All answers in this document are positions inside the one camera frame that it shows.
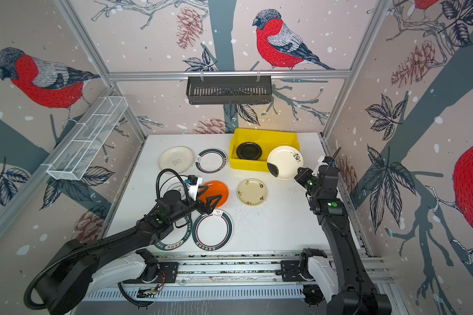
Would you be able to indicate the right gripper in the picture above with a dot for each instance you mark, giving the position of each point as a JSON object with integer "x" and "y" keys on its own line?
{"x": 302, "y": 176}

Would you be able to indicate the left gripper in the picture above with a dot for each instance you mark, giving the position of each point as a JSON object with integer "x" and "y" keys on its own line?
{"x": 207, "y": 208}

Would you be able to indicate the orange plate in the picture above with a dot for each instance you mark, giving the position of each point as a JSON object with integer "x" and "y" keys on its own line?
{"x": 216, "y": 188}

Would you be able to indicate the green red rimmed plate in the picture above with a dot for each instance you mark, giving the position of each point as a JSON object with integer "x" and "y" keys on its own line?
{"x": 212, "y": 232}

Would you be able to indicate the cream plate dark green patch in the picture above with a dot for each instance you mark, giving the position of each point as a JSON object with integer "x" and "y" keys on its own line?
{"x": 283, "y": 162}

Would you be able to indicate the cream plate floral marks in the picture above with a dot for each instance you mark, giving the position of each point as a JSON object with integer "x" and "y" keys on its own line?
{"x": 252, "y": 192}

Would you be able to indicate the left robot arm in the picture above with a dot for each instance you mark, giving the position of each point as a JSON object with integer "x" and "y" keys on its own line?
{"x": 65, "y": 280}

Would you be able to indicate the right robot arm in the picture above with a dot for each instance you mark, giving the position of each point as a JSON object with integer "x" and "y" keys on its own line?
{"x": 347, "y": 289}

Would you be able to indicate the yellow plastic bin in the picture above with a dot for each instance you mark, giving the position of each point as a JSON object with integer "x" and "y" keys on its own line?
{"x": 268, "y": 140}

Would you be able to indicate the white plate black rings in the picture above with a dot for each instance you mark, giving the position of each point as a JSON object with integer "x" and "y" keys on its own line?
{"x": 169, "y": 187}

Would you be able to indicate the small green rimmed plate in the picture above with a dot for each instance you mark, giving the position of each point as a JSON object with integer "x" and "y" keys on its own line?
{"x": 211, "y": 161}

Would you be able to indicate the plain cream plate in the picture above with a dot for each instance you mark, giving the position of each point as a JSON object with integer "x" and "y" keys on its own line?
{"x": 179, "y": 158}

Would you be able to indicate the green lettered rim plate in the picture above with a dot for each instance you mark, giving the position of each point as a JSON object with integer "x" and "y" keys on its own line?
{"x": 178, "y": 236}

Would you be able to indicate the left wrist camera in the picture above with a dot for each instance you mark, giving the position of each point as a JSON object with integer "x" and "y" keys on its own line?
{"x": 192, "y": 183}

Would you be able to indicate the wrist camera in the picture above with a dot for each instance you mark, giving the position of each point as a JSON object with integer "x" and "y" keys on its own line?
{"x": 323, "y": 161}
{"x": 192, "y": 183}

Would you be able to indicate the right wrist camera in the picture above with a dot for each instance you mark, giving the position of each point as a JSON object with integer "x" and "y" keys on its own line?
{"x": 323, "y": 161}

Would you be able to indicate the aluminium rail frame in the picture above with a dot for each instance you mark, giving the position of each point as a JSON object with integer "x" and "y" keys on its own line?
{"x": 211, "y": 270}

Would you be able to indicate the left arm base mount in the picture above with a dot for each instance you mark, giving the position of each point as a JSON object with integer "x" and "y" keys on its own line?
{"x": 159, "y": 273}

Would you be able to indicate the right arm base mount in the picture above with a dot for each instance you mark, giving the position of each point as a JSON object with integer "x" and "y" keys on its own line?
{"x": 299, "y": 271}

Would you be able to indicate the dark hanging wall basket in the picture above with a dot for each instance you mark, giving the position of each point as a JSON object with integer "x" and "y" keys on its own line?
{"x": 229, "y": 90}

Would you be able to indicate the white wire mesh basket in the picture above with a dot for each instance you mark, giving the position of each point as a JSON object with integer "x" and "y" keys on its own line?
{"x": 76, "y": 157}

